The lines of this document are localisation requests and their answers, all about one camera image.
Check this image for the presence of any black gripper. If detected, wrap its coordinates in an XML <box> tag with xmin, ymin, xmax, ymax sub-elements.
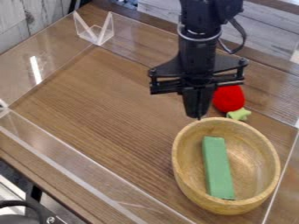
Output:
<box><xmin>148</xmin><ymin>27</ymin><xmax>248</xmax><ymax>120</ymax></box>

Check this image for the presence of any brown wooden bowl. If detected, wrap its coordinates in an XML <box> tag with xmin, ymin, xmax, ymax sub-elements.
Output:
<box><xmin>172</xmin><ymin>117</ymin><xmax>282</xmax><ymax>216</ymax></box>

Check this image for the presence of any green rectangular block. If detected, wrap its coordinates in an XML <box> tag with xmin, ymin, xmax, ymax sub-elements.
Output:
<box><xmin>202</xmin><ymin>136</ymin><xmax>235</xmax><ymax>200</ymax></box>

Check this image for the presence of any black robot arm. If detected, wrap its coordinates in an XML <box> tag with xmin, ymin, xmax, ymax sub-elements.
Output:
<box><xmin>148</xmin><ymin>0</ymin><xmax>248</xmax><ymax>119</ymax></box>

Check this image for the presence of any red knitted strawberry toy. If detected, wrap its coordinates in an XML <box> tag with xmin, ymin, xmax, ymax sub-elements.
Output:
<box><xmin>212</xmin><ymin>86</ymin><xmax>251</xmax><ymax>121</ymax></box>

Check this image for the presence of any clear acrylic corner bracket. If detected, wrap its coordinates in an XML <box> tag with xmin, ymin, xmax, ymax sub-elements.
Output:
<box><xmin>72</xmin><ymin>12</ymin><xmax>115</xmax><ymax>46</ymax></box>

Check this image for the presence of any clear acrylic tray wall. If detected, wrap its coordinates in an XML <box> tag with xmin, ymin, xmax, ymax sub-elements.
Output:
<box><xmin>0</xmin><ymin>100</ymin><xmax>195</xmax><ymax>224</ymax></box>

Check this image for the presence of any black table clamp mount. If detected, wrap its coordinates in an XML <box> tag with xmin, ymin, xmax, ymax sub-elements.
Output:
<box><xmin>24</xmin><ymin>185</ymin><xmax>68</xmax><ymax>224</ymax></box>

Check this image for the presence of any black cable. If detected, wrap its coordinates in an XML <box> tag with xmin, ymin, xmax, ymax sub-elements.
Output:
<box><xmin>0</xmin><ymin>199</ymin><xmax>34</xmax><ymax>214</ymax></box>

